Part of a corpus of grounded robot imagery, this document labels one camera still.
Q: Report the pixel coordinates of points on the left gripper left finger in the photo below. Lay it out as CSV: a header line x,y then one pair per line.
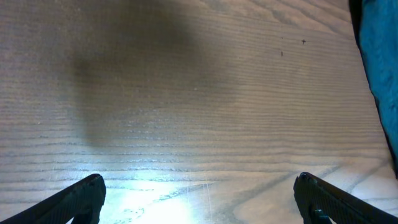
x,y
80,203

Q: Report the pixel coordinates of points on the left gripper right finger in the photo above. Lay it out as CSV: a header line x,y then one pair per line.
x,y
320,202

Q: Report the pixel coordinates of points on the navy blue denim shorts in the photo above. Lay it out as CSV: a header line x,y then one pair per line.
x,y
375,31

